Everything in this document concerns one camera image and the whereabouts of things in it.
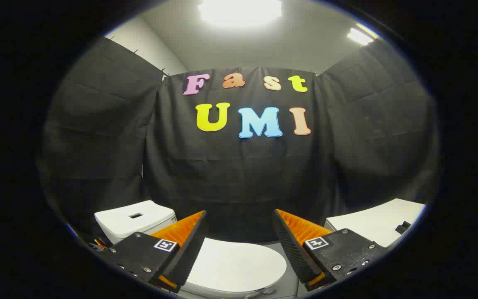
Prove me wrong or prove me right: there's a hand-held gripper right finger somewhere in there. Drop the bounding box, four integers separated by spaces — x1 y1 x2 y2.
273 208 389 292

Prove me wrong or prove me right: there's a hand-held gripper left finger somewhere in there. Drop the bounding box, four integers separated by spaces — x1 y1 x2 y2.
97 210 207 293

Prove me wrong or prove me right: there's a white toilet tank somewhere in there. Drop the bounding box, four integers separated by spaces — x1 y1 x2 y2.
94 200 177 245

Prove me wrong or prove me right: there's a black backdrop cloth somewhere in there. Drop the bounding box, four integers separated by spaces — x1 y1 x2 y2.
38 37 441 245

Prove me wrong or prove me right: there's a white drawer cabinet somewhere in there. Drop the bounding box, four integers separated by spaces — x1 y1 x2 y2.
324 199 427 248

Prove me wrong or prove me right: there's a small ceiling light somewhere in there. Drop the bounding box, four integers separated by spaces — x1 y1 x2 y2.
346 26 376 46

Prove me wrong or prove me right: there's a large ceiling light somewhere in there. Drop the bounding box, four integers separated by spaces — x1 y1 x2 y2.
198 0 283 28

